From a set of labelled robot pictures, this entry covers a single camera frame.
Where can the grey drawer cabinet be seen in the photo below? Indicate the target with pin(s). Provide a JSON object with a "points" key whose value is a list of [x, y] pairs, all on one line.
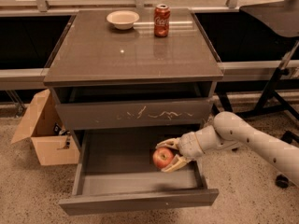
{"points": [[98, 63]]}

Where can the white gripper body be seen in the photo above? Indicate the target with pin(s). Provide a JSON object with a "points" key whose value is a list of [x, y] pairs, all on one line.
{"points": [[188, 146]]}

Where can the white paper bowl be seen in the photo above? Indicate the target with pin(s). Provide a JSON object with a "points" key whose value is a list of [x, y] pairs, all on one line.
{"points": [[123, 19]]}

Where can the black office chair base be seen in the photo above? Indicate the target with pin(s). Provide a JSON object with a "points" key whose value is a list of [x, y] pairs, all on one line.
{"points": [[288, 162]]}

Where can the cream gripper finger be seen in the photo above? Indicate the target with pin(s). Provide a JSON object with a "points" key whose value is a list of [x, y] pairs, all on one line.
{"points": [[169, 143], [177, 163]]}

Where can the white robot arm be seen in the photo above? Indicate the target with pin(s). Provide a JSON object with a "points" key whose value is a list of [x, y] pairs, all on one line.
{"points": [[228, 130]]}

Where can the red apple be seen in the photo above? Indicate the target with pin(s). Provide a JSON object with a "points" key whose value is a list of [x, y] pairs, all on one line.
{"points": [[162, 157]]}

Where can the open cardboard box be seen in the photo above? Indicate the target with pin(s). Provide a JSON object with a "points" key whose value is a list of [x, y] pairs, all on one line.
{"points": [[41, 124]]}

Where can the red soda can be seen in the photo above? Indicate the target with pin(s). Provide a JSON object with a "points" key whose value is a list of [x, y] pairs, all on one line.
{"points": [[161, 20]]}

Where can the closed grey top drawer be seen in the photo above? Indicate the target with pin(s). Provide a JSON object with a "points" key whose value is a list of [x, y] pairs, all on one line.
{"points": [[106, 115]]}

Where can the open grey middle drawer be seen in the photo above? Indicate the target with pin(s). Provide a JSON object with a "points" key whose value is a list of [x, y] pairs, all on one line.
{"points": [[115, 173]]}

